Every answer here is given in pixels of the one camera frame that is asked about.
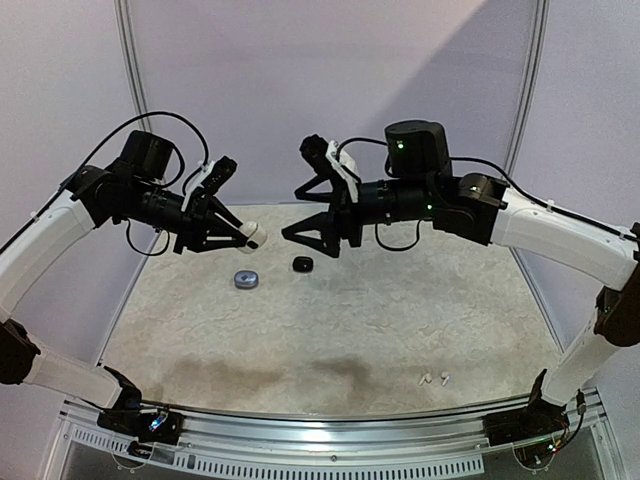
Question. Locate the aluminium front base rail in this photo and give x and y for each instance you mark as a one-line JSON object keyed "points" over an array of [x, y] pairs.
{"points": [[446, 444]]}

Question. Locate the aluminium left corner post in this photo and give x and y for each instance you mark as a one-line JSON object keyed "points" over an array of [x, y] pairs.
{"points": [[124, 23]]}

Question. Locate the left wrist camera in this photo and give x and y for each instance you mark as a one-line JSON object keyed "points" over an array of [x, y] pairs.
{"points": [[208, 179]]}

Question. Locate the blue-grey earbud charging case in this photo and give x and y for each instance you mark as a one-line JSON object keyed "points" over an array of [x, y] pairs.
{"points": [[246, 279]]}

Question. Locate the aluminium right corner post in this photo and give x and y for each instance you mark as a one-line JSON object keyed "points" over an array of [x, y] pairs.
{"points": [[533, 57]]}

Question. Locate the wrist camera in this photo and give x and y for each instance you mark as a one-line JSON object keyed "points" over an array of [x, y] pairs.
{"points": [[208, 179], [339, 169]]}

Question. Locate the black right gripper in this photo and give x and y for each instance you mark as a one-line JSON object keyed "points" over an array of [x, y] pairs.
{"points": [[345, 215]]}

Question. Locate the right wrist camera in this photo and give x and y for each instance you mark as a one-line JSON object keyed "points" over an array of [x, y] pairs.
{"points": [[339, 169]]}

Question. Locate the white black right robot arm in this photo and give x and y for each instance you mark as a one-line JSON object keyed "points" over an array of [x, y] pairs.
{"points": [[420, 186]]}

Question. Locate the black gold earbud charging case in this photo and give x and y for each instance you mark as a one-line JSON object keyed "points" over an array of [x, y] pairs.
{"points": [[303, 264]]}

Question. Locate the white earbud charging case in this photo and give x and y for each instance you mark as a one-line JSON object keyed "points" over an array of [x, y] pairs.
{"points": [[255, 235]]}

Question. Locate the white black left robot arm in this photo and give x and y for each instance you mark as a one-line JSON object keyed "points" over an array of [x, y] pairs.
{"points": [[128, 189]]}

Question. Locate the aluminium corner post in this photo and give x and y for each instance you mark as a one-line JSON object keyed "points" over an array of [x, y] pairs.
{"points": [[124, 23], [533, 57]]}

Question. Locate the aluminium back wall rail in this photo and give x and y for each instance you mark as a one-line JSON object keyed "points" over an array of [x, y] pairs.
{"points": [[257, 204]]}

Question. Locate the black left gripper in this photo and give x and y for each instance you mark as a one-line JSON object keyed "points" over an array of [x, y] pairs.
{"points": [[198, 222]]}

